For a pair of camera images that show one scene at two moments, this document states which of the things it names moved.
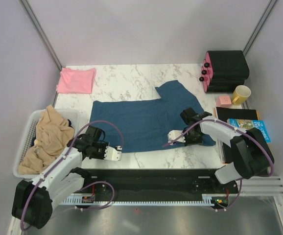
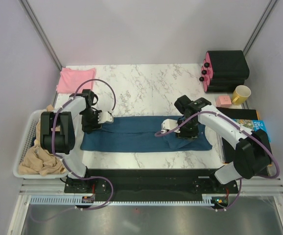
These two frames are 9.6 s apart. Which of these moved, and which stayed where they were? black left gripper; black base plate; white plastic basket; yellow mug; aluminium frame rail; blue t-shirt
Moved: black left gripper; blue t-shirt
Stayed: black base plate; yellow mug; aluminium frame rail; white plastic basket
